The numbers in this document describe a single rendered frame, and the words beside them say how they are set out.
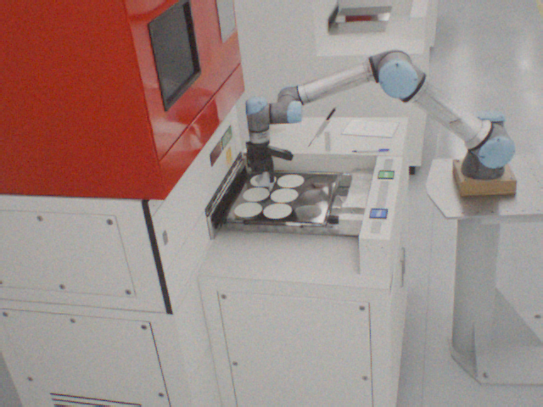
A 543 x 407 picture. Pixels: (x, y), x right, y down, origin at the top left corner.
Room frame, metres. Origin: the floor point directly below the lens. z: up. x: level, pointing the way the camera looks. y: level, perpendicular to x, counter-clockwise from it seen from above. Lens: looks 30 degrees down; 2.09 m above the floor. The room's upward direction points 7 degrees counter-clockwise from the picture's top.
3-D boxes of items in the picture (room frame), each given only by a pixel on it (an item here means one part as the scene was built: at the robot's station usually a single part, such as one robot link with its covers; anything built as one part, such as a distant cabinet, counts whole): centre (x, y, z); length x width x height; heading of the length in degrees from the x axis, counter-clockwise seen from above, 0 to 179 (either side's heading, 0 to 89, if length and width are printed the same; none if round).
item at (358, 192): (2.00, -0.35, 0.87); 0.36 x 0.08 x 0.03; 162
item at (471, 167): (2.11, -0.83, 0.93); 0.15 x 0.15 x 0.10
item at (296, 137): (2.41, -0.31, 0.89); 0.62 x 0.35 x 0.14; 72
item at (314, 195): (2.07, -0.09, 0.90); 0.34 x 0.34 x 0.01; 72
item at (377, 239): (1.89, -0.42, 0.89); 0.55 x 0.09 x 0.14; 162
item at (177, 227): (1.96, 0.18, 1.02); 0.82 x 0.03 x 0.40; 162
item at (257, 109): (2.11, -0.03, 1.21); 0.09 x 0.08 x 0.11; 81
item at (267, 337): (2.11, -0.22, 0.41); 0.97 x 0.64 x 0.82; 162
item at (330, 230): (1.94, -0.11, 0.84); 0.50 x 0.02 x 0.03; 72
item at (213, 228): (2.12, 0.11, 0.89); 0.44 x 0.02 x 0.10; 162
